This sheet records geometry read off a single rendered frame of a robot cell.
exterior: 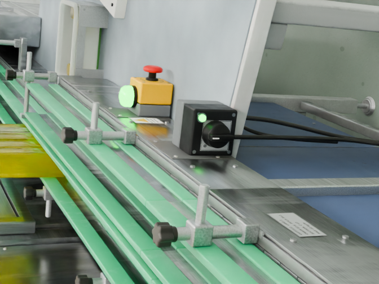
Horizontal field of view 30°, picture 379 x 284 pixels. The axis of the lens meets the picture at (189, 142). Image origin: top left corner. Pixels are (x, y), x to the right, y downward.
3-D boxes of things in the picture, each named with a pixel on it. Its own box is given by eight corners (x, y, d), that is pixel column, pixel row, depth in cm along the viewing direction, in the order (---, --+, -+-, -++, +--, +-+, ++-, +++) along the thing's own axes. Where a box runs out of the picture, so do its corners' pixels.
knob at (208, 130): (224, 146, 118) (233, 151, 115) (200, 146, 116) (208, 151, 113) (228, 120, 117) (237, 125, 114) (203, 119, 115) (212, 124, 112)
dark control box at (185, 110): (214, 143, 127) (171, 143, 123) (220, 100, 125) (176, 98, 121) (235, 156, 119) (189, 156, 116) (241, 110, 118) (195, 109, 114)
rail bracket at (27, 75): (51, 116, 184) (2, 115, 179) (56, 52, 180) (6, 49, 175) (54, 119, 182) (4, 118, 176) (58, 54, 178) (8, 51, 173)
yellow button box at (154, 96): (159, 110, 151) (127, 109, 148) (163, 75, 149) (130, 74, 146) (172, 118, 145) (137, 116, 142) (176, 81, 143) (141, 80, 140)
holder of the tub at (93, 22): (84, 97, 206) (57, 96, 202) (91, 1, 199) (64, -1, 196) (100, 110, 191) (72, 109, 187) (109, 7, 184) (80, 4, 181)
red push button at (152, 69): (139, 80, 146) (140, 63, 145) (157, 80, 147) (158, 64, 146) (145, 83, 142) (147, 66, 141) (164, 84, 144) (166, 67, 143)
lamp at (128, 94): (129, 105, 146) (115, 104, 145) (131, 83, 145) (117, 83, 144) (136, 109, 142) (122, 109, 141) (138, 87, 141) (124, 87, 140)
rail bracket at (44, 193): (80, 212, 161) (21, 214, 156) (82, 183, 160) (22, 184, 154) (84, 218, 158) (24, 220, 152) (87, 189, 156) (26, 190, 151)
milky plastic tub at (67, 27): (83, 79, 204) (53, 78, 201) (89, 0, 199) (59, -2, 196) (100, 91, 189) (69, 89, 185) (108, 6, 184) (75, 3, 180)
